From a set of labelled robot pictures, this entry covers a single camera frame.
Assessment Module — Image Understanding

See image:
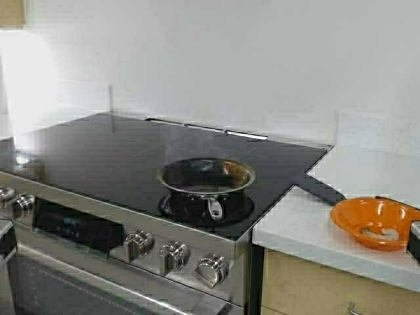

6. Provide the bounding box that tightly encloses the black spatula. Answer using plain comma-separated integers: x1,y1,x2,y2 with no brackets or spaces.
290,173,419,213

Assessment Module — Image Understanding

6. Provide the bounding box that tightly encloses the orange plastic bowl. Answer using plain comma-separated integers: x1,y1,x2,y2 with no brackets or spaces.
329,198,419,251

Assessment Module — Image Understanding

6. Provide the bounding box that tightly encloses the raw white shrimp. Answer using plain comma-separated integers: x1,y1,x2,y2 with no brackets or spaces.
361,228,400,242

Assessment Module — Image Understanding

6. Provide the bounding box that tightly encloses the black robot base left edge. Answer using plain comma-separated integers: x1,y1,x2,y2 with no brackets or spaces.
1,219,17,260

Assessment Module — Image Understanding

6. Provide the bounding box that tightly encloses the black robot base right edge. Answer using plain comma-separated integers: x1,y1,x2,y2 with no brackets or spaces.
407,221,420,263

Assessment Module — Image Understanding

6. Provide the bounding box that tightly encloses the steel frying pan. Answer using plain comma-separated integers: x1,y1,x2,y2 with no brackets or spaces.
157,157,256,221

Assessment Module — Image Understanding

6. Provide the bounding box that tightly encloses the stove knob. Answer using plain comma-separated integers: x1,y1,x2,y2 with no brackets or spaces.
0,186,15,208
123,230,154,263
158,241,190,276
194,253,228,289
10,194,35,219

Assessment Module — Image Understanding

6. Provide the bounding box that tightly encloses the middle stove knob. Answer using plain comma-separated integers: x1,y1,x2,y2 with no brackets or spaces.
123,230,154,263

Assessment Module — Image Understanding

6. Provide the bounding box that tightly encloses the far right stove knob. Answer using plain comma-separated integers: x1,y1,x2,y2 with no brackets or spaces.
194,253,228,289

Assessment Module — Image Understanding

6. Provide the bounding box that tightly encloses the stove black display panel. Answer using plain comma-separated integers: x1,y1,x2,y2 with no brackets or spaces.
32,198,123,256

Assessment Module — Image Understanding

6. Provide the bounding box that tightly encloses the stainless steel electric stove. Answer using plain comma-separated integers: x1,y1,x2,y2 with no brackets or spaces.
1,114,330,314

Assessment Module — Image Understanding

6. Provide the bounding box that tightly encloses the light wood base cabinet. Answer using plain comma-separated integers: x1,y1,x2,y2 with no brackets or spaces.
261,249,419,314

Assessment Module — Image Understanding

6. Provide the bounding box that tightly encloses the far left stove knob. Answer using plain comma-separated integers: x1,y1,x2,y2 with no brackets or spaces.
0,186,15,208

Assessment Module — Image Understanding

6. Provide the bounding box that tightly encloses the wood upper cabinet corner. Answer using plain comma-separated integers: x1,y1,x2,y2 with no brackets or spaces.
0,0,25,29

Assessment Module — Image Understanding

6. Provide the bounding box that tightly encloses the metal cabinet drawer handle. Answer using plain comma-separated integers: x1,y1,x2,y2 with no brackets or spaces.
347,302,362,315

